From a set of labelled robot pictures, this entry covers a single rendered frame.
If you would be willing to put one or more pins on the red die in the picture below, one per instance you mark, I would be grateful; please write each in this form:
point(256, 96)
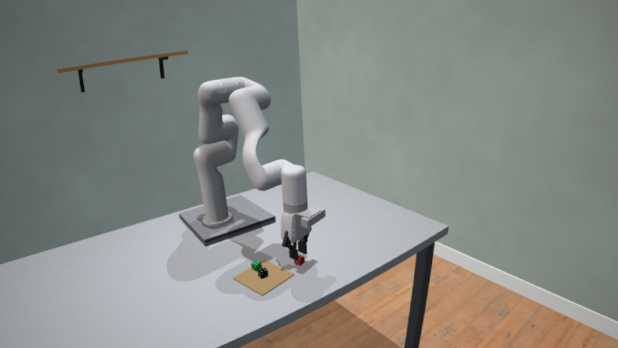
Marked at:
point(300, 260)

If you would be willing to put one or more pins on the green die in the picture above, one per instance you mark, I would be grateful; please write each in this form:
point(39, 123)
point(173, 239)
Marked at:
point(256, 265)

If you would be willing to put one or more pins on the tan square mat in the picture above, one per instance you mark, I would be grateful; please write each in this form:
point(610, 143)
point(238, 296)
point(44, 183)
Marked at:
point(251, 279)

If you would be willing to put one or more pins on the black die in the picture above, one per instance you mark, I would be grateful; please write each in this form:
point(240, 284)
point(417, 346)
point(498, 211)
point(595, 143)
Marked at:
point(262, 272)

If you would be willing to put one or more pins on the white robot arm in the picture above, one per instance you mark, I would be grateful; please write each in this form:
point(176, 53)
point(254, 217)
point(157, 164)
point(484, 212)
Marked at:
point(220, 134)

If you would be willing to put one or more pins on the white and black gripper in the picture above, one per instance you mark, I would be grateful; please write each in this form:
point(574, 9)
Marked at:
point(292, 231)

